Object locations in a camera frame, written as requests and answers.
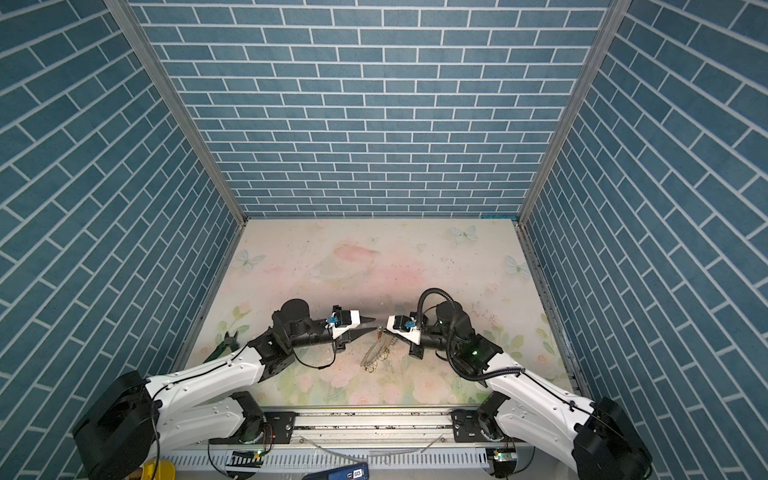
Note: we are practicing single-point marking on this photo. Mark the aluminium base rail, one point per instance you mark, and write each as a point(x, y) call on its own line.
point(392, 438)

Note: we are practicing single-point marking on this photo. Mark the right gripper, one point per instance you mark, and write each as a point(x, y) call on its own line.
point(417, 351)

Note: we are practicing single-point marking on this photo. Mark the blue stapler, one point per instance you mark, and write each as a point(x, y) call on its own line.
point(357, 471)

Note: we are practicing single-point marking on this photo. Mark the yellow tape dispenser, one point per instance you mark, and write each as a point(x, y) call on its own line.
point(162, 470)

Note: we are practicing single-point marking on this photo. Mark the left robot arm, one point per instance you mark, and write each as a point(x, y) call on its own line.
point(137, 418)

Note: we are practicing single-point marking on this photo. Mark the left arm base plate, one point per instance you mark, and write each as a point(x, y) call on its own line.
point(270, 428)

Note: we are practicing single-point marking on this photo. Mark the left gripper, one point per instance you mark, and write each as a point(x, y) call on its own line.
point(342, 343)

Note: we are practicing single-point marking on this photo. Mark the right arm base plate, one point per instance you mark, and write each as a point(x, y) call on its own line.
point(475, 426)

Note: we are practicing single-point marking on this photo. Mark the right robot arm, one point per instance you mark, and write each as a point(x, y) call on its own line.
point(595, 439)

